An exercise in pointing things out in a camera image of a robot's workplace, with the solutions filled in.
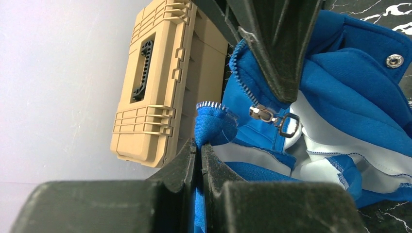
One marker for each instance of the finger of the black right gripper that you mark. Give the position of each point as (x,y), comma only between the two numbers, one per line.
(278,33)
(220,13)

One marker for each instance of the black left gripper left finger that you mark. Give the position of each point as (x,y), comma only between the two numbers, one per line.
(162,203)

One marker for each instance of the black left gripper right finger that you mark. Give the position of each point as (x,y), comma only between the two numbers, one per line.
(234,205)

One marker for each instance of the blue zip jacket white lining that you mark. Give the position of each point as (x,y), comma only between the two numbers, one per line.
(350,125)

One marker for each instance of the tan plastic toolbox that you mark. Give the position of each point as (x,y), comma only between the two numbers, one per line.
(177,58)

